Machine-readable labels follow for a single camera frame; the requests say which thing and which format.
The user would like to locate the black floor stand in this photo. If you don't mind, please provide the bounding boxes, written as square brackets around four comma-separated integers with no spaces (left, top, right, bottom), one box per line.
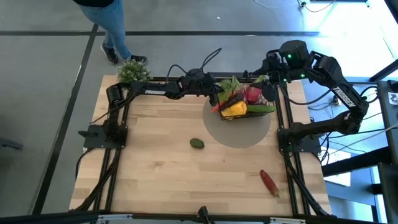
[368,58,398,85]

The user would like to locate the grey floor object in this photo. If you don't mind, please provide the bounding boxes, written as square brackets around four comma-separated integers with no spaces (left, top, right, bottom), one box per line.
[0,138,24,151]

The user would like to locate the small potted green plant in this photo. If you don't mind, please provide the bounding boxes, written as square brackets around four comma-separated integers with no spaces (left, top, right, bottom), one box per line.
[116,60,152,93]

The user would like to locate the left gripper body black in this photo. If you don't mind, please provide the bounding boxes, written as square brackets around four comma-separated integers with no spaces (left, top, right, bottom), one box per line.
[203,80,218,96]

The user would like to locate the yellow bell pepper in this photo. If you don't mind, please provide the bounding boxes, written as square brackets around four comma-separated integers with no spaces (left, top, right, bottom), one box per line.
[229,101,248,118]

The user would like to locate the orange carrot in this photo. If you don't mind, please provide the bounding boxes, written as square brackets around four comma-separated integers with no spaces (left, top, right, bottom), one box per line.
[210,99,229,113]

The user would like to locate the person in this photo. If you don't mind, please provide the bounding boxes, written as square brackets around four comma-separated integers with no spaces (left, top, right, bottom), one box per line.
[72,0,148,65]

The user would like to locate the dark purple eggplant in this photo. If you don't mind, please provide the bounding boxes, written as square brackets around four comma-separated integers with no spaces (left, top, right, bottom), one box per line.
[219,92,246,112]

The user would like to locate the black slanted beam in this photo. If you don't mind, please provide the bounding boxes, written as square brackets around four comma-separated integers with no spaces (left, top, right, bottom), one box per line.
[322,146,398,177]

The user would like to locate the silver metal bracket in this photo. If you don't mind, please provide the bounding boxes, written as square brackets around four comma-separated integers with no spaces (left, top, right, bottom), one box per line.
[269,217,307,224]
[98,213,133,222]

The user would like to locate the black wire basket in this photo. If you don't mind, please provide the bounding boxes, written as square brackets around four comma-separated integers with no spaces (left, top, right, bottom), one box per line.
[215,79,277,121]

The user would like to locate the pink dragon fruit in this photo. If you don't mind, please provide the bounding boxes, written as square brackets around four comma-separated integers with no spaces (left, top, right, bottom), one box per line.
[245,85,264,105]
[231,75,246,97]

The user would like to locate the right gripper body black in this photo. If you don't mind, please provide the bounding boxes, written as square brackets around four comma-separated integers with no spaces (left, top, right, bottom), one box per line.
[261,55,282,83]

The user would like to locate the green grape bunch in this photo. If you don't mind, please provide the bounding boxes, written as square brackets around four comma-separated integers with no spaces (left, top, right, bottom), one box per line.
[218,78,234,102]

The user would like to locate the green cucumber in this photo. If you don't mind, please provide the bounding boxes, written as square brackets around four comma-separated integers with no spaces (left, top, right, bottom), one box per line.
[247,104,277,114]

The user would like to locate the dark red chili pepper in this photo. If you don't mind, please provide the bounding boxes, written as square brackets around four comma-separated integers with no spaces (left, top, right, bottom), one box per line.
[259,169,280,198]

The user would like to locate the black plugged floor cable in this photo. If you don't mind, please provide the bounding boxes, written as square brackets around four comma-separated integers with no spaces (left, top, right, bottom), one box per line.
[297,0,337,14]

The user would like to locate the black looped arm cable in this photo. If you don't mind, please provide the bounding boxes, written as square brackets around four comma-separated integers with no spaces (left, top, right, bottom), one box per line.
[166,47,223,82]

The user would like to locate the black horizontal rail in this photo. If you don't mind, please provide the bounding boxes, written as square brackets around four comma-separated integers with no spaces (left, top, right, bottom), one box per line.
[0,211,398,224]

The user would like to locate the round grey mat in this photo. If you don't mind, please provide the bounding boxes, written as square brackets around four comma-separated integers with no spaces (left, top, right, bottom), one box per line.
[202,90,272,149]

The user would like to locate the black aluminium table frame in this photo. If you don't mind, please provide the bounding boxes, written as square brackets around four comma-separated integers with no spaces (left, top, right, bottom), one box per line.
[74,76,332,218]

